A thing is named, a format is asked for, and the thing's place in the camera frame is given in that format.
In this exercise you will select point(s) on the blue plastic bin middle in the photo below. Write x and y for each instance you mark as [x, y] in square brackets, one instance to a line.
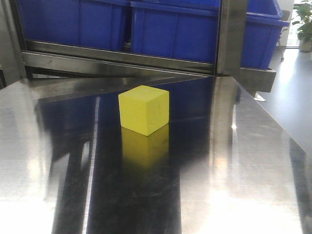
[174, 31]

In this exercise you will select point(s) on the blue plastic bin left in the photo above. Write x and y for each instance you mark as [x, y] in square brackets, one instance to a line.
[87, 23]

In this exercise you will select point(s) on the green potted plant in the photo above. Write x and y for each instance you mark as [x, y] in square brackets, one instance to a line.
[304, 32]

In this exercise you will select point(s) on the yellow foam block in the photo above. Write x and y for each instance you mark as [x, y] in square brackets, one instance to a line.
[144, 109]

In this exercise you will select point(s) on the blue plastic bin right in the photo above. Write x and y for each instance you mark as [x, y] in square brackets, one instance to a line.
[262, 32]

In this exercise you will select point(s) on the blue plastic bin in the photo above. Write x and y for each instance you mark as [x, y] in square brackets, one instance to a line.
[262, 32]
[174, 31]
[87, 23]

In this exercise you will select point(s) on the stainless steel shelf rack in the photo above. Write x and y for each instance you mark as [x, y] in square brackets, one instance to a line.
[20, 57]

